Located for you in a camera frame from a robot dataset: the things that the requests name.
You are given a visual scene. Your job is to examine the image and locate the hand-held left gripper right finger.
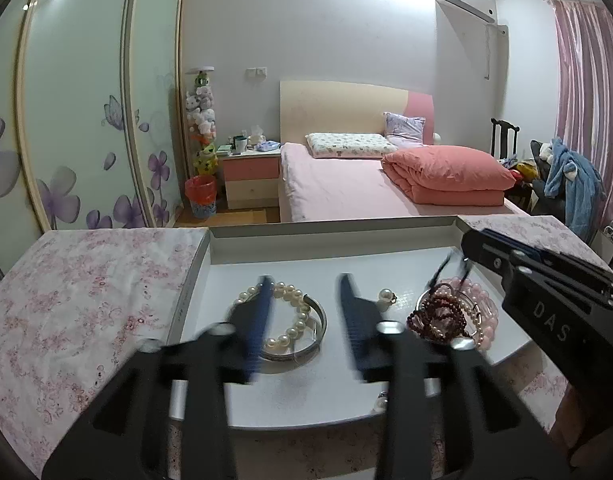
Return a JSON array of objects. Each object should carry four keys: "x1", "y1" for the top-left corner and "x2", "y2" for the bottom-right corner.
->
[{"x1": 336, "y1": 272, "x2": 572, "y2": 480}]

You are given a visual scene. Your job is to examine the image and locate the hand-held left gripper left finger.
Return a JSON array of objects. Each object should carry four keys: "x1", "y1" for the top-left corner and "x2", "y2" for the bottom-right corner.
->
[{"x1": 41, "y1": 274, "x2": 276, "y2": 480}]

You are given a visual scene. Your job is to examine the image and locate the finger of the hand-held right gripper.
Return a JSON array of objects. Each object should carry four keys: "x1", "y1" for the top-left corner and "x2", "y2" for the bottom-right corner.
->
[
  {"x1": 461, "y1": 232, "x2": 613, "y2": 307},
  {"x1": 479, "y1": 229, "x2": 613, "y2": 286}
]

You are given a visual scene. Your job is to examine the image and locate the black bead bracelet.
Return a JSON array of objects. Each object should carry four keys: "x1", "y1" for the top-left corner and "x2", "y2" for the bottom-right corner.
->
[{"x1": 429, "y1": 252, "x2": 469, "y2": 291}]

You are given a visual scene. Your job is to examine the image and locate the silver cuff bracelet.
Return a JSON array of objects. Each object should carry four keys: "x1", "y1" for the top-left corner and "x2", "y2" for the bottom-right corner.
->
[{"x1": 226, "y1": 295, "x2": 328, "y2": 363}]

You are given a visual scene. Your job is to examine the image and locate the pink bead bracelet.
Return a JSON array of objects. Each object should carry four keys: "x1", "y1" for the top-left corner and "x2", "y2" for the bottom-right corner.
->
[{"x1": 446, "y1": 276, "x2": 501, "y2": 352}]

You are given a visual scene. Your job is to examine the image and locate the dark red bead bracelet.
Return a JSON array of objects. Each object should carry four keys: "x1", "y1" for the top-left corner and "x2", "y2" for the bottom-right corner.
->
[{"x1": 406, "y1": 282, "x2": 467, "y2": 343}]

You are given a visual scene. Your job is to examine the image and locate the small pinkish pearl bracelet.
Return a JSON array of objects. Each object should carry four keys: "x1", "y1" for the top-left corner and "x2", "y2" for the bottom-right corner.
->
[{"x1": 431, "y1": 310, "x2": 482, "y2": 346}]

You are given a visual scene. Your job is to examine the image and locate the grey cardboard tray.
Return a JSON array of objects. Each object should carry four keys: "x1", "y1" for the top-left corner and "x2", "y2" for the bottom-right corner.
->
[{"x1": 167, "y1": 215, "x2": 537, "y2": 431}]

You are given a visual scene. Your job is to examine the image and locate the person's right forearm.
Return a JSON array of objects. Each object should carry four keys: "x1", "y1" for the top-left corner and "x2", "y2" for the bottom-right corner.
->
[{"x1": 551, "y1": 385, "x2": 613, "y2": 480}]

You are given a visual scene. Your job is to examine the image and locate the black office chair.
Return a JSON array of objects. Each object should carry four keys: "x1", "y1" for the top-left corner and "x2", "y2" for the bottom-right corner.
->
[{"x1": 530, "y1": 140, "x2": 567, "y2": 211}]

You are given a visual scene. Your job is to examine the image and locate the blue garment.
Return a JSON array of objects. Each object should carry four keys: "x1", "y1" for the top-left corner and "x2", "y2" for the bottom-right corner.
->
[{"x1": 543, "y1": 137, "x2": 607, "y2": 246}]

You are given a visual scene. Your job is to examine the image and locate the folded coral quilt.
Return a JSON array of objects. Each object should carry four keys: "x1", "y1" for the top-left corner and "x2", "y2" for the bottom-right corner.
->
[{"x1": 381, "y1": 144, "x2": 517, "y2": 206}]

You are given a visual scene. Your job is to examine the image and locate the colourful clothes pile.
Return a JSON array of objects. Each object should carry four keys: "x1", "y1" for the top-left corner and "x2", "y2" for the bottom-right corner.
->
[{"x1": 506, "y1": 160, "x2": 539, "y2": 182}]

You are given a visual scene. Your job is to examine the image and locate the dark wooden chair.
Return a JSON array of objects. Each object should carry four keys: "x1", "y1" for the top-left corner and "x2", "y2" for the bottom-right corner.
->
[{"x1": 490, "y1": 117, "x2": 522, "y2": 161}]

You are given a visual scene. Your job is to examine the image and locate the red trash bin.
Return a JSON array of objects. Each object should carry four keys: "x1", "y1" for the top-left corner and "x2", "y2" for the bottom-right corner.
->
[{"x1": 185, "y1": 175, "x2": 218, "y2": 220}]

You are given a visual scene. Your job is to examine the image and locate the bed with pink sheet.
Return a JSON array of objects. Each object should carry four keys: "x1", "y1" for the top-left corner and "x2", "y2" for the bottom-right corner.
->
[{"x1": 279, "y1": 142, "x2": 532, "y2": 223}]

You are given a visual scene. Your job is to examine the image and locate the pink and cream nightstand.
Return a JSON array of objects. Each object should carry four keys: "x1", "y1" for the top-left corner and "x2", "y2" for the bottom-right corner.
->
[{"x1": 221, "y1": 152, "x2": 282, "y2": 211}]

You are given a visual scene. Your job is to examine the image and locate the lilac pillow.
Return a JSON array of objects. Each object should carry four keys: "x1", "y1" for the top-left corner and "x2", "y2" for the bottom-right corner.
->
[{"x1": 383, "y1": 111, "x2": 427, "y2": 150}]

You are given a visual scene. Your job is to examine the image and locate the white printed pillow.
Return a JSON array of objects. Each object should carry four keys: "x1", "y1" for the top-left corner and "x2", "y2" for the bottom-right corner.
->
[{"x1": 305, "y1": 132, "x2": 398, "y2": 160}]

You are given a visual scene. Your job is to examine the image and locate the pink curtain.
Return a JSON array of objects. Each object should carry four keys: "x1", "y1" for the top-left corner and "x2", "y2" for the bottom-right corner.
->
[{"x1": 551, "y1": 0, "x2": 613, "y2": 241}]

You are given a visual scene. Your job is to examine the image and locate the plush toy tower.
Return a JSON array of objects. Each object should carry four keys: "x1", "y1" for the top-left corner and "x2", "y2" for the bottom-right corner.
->
[{"x1": 185, "y1": 67, "x2": 220, "y2": 178}]

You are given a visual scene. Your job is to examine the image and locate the white air conditioner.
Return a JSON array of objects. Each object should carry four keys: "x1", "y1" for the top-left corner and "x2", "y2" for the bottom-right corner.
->
[{"x1": 433, "y1": 0, "x2": 497, "y2": 23}]

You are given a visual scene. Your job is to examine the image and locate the floral sliding wardrobe doors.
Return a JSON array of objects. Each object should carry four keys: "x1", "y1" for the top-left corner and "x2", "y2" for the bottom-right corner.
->
[{"x1": 0, "y1": 0, "x2": 187, "y2": 281}]

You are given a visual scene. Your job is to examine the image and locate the white pearl bracelet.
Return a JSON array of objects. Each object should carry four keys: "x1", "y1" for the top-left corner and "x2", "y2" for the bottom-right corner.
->
[{"x1": 231, "y1": 281, "x2": 312, "y2": 353}]

